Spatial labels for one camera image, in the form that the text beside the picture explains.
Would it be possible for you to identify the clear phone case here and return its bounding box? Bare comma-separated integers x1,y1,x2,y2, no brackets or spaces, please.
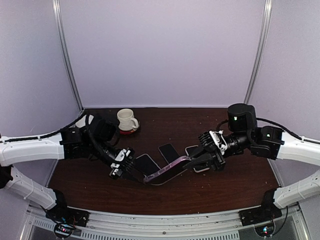
142,154,193,185

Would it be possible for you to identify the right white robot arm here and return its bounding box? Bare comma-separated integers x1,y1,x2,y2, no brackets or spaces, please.
184,103,320,221

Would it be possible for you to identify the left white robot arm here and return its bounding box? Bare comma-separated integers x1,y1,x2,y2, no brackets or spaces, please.
0,114,145,222

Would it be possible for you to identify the black phone white case right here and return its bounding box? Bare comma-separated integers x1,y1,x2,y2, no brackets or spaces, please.
184,145,210,173

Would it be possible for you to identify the black phone white case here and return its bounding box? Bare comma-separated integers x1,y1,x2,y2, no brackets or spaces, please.
135,153,160,176
184,145,210,173

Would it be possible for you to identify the black phone white case middle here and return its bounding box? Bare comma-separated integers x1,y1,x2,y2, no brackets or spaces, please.
135,153,160,176

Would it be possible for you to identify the red coaster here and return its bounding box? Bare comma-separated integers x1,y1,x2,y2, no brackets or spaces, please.
118,122,141,135

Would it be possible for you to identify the cream ceramic mug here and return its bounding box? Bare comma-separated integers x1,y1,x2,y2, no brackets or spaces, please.
117,108,140,131

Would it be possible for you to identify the white small bowl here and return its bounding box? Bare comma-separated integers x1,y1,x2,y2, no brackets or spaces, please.
75,119,86,129

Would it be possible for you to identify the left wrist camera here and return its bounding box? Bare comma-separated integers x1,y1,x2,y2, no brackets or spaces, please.
110,147,135,173

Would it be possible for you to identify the left black braided cable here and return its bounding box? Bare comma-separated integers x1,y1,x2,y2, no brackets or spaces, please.
0,114,121,171

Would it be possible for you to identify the front aluminium rail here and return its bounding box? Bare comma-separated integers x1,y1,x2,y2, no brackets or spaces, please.
22,204,308,240

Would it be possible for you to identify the right black cable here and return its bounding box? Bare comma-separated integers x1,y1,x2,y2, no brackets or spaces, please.
216,117,320,146

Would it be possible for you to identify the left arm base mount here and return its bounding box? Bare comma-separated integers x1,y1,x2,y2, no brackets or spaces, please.
43,189,90,240

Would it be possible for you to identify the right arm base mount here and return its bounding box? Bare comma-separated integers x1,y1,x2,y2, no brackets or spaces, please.
239,188,282,238

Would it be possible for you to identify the right aluminium frame post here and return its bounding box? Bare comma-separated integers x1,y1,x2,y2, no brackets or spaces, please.
244,0,273,104

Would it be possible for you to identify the aluminium frame post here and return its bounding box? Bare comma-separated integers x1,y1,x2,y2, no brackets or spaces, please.
244,0,273,104
52,0,84,112

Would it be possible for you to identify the left aluminium frame post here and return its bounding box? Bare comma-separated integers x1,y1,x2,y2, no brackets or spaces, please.
52,0,84,112

